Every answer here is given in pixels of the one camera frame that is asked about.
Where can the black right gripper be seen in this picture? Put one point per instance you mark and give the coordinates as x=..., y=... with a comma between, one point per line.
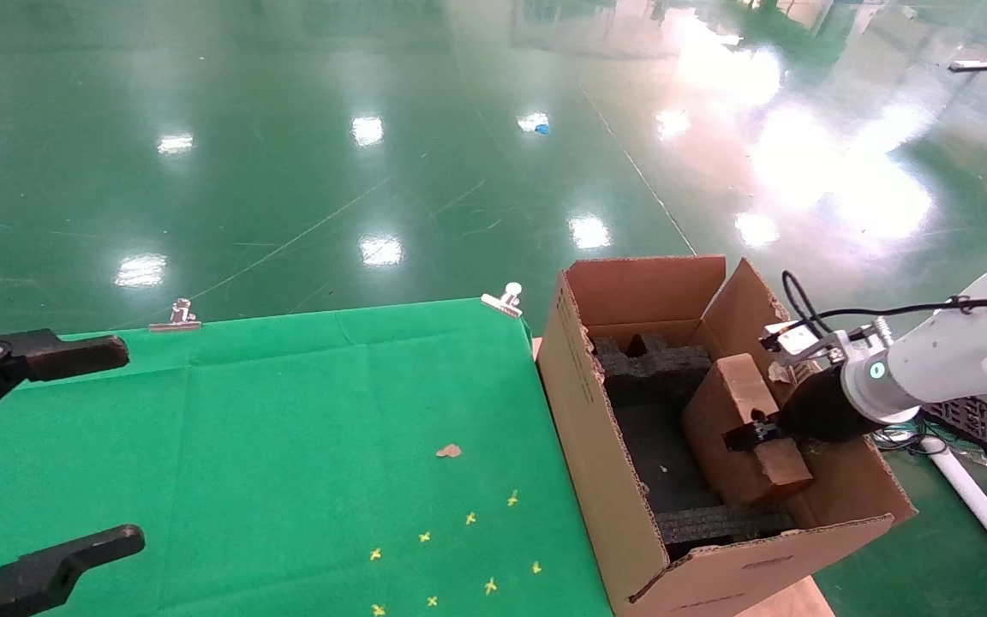
x=823, y=411

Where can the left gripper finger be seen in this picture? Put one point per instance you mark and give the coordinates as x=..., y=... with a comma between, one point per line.
x=56, y=353
x=39, y=574

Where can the small brown cardboard box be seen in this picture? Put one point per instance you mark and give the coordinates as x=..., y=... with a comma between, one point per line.
x=716, y=428

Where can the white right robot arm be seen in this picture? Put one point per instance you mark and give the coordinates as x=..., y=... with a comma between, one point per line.
x=956, y=351

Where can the large brown cardboard carton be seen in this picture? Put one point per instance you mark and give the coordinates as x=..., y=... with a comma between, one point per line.
x=596, y=480

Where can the small cardboard scrap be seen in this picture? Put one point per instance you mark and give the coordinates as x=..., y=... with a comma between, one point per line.
x=449, y=451

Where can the black foam bottom pad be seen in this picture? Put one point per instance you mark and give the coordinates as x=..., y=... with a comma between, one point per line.
x=656, y=454

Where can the black foam block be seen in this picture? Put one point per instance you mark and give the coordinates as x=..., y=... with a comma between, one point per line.
x=648, y=377

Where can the silver binder clip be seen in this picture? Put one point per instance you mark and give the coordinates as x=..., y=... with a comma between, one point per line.
x=504, y=300
x=176, y=319

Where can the light wooden board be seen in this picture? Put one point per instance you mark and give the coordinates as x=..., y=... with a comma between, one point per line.
x=789, y=604

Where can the black plastic grid tray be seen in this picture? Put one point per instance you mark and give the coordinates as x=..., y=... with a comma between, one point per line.
x=973, y=424

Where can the green table cloth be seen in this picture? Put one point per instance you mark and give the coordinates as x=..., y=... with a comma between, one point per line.
x=288, y=446

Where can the white floor bar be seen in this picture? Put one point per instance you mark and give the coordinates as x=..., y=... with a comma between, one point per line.
x=979, y=65

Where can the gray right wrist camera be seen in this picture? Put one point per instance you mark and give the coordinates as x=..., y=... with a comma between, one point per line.
x=798, y=340

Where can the gray camera mount bracket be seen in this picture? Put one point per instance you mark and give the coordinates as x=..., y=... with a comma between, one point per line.
x=840, y=350

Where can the white metal frame leg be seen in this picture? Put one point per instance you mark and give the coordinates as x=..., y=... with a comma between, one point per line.
x=973, y=501

